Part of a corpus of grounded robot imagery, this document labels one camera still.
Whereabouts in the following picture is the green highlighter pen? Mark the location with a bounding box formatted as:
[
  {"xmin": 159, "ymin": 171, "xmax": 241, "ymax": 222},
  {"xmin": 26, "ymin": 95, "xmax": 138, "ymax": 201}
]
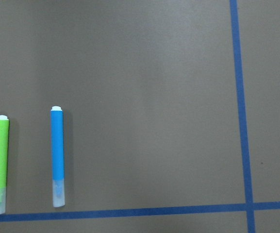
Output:
[{"xmin": 0, "ymin": 115, "xmax": 9, "ymax": 215}]

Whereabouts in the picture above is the blue highlighter pen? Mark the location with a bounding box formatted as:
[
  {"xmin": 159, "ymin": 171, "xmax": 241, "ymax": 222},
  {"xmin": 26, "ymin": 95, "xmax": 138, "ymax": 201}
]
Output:
[{"xmin": 50, "ymin": 106, "xmax": 65, "ymax": 208}]

